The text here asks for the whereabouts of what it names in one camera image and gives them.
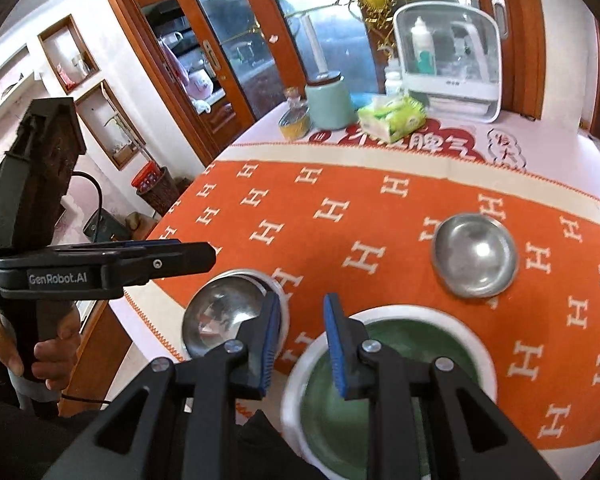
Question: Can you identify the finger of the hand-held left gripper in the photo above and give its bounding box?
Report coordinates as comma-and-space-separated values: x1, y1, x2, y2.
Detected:
100, 239, 184, 254
124, 241, 217, 287

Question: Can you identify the green plate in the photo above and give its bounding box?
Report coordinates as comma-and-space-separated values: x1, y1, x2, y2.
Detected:
300, 317, 481, 480

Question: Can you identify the plain white plate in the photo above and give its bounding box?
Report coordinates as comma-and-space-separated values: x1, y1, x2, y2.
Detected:
280, 304, 497, 480

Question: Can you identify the copper-toned steel bowl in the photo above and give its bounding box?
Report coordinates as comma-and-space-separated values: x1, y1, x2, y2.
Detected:
431, 212, 520, 300

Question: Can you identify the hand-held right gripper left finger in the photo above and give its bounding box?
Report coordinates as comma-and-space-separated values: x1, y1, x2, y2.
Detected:
42, 292, 282, 480

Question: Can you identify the pink kitchen appliance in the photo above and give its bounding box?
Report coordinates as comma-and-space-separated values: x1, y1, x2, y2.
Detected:
182, 67, 216, 103

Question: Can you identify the person's left forearm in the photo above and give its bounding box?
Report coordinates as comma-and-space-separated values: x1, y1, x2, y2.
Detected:
0, 355, 111, 480

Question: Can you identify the orange patterned tablecloth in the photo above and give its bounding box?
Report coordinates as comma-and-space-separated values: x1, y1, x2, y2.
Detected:
122, 157, 600, 453

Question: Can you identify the white clear-lid storage box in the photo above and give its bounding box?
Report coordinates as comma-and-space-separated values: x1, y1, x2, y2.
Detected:
392, 1, 503, 124

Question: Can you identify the silver door handle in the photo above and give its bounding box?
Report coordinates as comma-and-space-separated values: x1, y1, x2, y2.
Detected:
489, 0, 508, 38

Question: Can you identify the yellow tin can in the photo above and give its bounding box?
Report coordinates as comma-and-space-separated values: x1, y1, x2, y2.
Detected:
278, 107, 311, 142

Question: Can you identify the wooden wall niche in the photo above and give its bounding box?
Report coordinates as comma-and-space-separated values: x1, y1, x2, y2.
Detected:
37, 14, 102, 95
75, 80, 148, 171

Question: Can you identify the large steel bowl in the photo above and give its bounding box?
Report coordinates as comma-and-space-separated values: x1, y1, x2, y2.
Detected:
215, 267, 289, 361

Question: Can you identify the wooden glass sliding door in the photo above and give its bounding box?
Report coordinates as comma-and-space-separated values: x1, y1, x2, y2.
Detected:
92, 0, 546, 161

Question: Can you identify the pink steel-lined bowl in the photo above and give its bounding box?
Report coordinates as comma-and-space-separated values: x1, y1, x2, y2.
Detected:
182, 275, 276, 361

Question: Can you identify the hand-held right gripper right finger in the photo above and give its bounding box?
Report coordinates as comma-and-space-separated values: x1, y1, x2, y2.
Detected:
322, 294, 561, 480

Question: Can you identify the green tissue pack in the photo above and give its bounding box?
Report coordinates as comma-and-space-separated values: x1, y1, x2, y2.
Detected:
357, 94, 427, 145

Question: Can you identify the brass door handle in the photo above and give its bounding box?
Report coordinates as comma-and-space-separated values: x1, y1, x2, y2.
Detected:
202, 40, 218, 78

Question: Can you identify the white bottle teal label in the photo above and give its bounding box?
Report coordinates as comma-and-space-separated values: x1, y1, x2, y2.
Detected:
411, 16, 433, 75

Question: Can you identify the black bag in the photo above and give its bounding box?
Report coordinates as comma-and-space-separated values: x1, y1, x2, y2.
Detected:
82, 207, 131, 243

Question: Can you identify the teal canister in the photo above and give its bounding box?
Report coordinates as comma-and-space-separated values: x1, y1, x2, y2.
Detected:
304, 74, 357, 131

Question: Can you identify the person's left hand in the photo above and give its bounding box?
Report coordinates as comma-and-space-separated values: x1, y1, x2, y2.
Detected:
0, 305, 84, 392

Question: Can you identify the wicker basket red lid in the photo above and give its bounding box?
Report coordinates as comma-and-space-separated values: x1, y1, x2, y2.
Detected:
131, 161, 181, 216

